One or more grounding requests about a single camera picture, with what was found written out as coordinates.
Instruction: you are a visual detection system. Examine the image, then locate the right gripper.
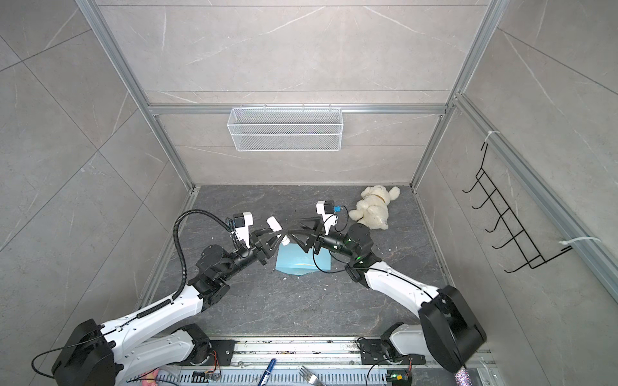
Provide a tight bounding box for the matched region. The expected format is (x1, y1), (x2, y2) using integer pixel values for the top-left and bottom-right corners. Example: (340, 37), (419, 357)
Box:
(291, 216), (360, 262)

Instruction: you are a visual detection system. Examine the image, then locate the light blue envelope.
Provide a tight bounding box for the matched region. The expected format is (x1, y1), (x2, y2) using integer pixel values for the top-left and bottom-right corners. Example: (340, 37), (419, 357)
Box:
(275, 243), (332, 276)

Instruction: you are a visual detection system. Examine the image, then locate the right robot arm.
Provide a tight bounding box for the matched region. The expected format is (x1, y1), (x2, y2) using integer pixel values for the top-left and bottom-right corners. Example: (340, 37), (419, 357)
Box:
(286, 217), (487, 373)

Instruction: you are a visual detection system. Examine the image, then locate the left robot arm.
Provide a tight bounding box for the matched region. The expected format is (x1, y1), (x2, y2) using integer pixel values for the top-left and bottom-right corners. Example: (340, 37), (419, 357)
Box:
(45, 210), (285, 385)

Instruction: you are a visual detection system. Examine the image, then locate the white plush teddy bear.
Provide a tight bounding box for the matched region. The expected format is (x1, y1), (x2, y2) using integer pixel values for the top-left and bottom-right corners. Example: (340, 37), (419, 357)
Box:
(349, 185), (401, 230)

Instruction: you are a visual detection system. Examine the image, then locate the blue marker pen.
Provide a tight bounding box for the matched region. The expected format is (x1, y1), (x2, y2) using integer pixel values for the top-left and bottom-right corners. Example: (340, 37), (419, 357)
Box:
(257, 358), (277, 386)

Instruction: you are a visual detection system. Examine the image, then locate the silver fork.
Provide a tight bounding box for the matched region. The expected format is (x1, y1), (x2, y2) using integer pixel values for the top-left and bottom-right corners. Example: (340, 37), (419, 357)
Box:
(299, 366), (325, 386)

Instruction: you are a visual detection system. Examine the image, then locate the pink small object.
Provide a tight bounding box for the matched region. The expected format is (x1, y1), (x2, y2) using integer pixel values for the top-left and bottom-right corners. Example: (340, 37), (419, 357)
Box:
(140, 369), (159, 386)

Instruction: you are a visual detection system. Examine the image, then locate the glitter pink microphone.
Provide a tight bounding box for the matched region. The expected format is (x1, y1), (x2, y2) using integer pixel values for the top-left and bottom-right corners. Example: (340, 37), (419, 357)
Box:
(455, 367), (473, 386)

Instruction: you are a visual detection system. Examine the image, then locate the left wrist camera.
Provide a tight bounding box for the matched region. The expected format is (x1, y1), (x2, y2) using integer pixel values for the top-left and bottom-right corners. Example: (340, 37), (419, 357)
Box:
(232, 212), (254, 249)

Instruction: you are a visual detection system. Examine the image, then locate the white wire mesh basket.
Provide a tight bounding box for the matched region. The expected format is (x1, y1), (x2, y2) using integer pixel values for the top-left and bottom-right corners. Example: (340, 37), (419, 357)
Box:
(227, 107), (344, 152)

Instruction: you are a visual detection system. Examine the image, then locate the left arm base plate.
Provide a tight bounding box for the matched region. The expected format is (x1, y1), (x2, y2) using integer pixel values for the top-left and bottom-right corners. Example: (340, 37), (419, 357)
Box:
(189, 339), (236, 367)

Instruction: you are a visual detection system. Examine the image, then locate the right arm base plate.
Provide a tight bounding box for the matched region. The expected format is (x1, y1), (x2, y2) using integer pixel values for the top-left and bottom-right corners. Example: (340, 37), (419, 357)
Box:
(355, 337), (426, 365)

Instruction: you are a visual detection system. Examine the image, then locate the black wire hook rack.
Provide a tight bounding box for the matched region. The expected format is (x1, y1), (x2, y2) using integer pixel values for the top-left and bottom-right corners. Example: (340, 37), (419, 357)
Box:
(462, 143), (573, 273)

